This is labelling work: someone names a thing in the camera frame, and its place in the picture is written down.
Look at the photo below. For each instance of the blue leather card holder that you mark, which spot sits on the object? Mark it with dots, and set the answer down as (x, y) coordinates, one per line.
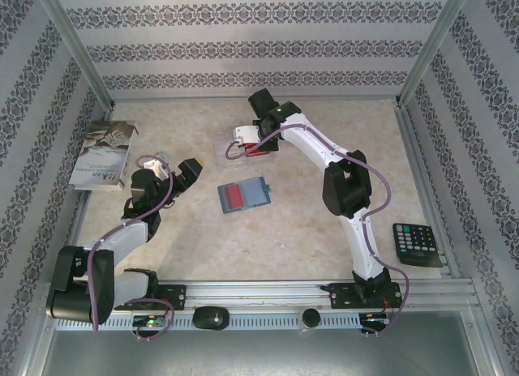
(253, 191)

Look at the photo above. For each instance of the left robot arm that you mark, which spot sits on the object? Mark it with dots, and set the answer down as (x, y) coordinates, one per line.
(125, 238)

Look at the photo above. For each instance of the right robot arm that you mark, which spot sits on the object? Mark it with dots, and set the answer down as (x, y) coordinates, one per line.
(312, 141)

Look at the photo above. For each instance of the clear acrylic card stand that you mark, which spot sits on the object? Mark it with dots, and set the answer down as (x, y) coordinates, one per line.
(231, 161)

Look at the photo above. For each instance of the white paperback book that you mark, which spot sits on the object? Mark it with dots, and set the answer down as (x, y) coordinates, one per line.
(105, 149)

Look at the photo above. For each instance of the small circuit board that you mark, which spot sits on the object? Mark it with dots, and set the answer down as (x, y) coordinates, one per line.
(375, 318)
(150, 321)

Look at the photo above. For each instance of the black oval device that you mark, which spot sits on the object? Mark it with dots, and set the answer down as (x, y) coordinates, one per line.
(211, 318)

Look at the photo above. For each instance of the black round knob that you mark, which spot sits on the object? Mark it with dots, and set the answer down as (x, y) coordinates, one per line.
(310, 317)

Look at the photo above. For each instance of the grey metal panel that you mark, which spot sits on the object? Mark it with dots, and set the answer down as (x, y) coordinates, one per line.
(259, 355)

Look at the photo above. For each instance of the black remote control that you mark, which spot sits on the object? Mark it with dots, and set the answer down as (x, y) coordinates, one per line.
(415, 244)

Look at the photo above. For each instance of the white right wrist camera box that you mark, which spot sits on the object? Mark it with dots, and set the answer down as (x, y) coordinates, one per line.
(245, 135)

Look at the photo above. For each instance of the aluminium side rail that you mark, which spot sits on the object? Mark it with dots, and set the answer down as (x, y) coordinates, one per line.
(419, 169)
(84, 197)

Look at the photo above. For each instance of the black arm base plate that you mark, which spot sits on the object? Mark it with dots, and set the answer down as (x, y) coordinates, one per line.
(340, 295)
(176, 295)

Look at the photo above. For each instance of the long aluminium frame rail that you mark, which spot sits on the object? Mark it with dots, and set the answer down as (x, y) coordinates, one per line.
(259, 291)

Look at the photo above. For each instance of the aluminium frame post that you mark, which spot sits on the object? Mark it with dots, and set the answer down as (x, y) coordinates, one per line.
(76, 39)
(433, 39)

